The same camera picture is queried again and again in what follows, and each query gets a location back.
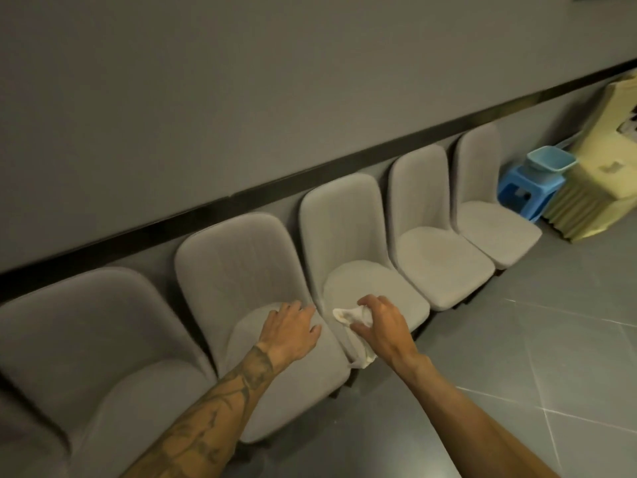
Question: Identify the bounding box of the person's right hand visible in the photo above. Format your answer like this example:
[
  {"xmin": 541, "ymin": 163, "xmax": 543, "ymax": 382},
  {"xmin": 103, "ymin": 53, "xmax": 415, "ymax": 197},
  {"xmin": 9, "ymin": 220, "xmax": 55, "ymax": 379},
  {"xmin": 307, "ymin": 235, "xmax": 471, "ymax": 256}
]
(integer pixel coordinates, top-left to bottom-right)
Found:
[{"xmin": 350, "ymin": 294, "xmax": 424, "ymax": 374}]

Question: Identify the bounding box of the person's left hand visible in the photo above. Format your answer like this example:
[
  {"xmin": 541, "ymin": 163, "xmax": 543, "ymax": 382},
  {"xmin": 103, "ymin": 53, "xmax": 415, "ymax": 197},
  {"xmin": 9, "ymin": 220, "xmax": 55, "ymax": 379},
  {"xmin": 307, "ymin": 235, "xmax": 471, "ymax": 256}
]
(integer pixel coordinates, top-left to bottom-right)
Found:
[{"xmin": 256, "ymin": 300, "xmax": 322, "ymax": 367}]

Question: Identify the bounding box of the white cleaning cloth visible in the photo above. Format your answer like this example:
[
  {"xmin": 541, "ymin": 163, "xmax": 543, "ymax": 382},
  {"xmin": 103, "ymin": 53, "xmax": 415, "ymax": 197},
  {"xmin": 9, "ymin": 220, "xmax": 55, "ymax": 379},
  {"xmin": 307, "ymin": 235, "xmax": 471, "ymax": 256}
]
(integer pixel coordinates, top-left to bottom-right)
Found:
[{"xmin": 332, "ymin": 305, "xmax": 380, "ymax": 369}]

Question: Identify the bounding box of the person's left forearm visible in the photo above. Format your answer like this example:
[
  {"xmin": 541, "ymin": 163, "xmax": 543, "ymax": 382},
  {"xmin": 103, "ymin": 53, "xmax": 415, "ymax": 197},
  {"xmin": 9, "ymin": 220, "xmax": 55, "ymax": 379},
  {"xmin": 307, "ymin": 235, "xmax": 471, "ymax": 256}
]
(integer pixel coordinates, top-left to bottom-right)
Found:
[{"xmin": 119, "ymin": 345, "xmax": 290, "ymax": 478}]

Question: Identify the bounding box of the person's right forearm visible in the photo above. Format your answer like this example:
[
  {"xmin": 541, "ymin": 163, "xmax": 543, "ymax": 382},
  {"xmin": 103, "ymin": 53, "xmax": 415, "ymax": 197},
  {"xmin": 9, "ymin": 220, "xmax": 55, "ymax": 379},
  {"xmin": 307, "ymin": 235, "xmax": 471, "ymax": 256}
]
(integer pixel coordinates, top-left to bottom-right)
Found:
[{"xmin": 392, "ymin": 354, "xmax": 561, "ymax": 478}]

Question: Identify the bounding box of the grey upholstered chair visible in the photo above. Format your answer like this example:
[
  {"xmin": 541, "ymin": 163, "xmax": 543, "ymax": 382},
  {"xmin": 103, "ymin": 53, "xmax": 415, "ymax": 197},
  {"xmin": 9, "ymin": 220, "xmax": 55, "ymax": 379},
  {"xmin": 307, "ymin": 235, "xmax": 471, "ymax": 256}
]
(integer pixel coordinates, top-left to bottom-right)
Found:
[
  {"xmin": 450, "ymin": 122, "xmax": 543, "ymax": 271},
  {"xmin": 0, "ymin": 267, "xmax": 218, "ymax": 478},
  {"xmin": 174, "ymin": 212, "xmax": 352, "ymax": 444},
  {"xmin": 299, "ymin": 172, "xmax": 432, "ymax": 345},
  {"xmin": 388, "ymin": 143, "xmax": 496, "ymax": 312}
]

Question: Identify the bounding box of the blue plastic stool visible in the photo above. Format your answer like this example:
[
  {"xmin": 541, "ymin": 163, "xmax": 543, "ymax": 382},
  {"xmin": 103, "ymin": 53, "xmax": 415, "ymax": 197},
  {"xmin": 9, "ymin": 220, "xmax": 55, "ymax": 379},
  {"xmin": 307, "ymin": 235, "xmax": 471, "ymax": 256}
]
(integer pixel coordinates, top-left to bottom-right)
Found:
[{"xmin": 497, "ymin": 164, "xmax": 566, "ymax": 224}]

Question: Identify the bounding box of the light blue plastic basin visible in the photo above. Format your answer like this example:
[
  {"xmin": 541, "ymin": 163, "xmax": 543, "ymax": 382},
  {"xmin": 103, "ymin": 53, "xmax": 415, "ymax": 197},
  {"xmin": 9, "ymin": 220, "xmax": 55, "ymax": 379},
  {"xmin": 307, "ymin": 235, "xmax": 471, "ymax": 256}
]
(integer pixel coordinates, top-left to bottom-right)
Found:
[{"xmin": 526, "ymin": 145, "xmax": 578, "ymax": 176}]

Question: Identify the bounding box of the stack of yellow plastic chairs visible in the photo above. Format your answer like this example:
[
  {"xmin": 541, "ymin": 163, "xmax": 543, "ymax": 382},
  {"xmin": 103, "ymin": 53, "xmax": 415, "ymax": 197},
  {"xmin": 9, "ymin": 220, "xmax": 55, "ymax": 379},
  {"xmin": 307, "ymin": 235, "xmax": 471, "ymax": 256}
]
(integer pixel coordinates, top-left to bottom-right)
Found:
[{"xmin": 541, "ymin": 69, "xmax": 637, "ymax": 244}]

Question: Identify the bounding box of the black wall trim strip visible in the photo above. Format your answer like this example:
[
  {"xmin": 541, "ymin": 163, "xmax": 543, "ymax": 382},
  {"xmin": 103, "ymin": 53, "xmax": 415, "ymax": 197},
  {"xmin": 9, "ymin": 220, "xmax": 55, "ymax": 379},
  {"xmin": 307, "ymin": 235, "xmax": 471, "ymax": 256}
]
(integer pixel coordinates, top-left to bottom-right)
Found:
[{"xmin": 0, "ymin": 58, "xmax": 637, "ymax": 300}]

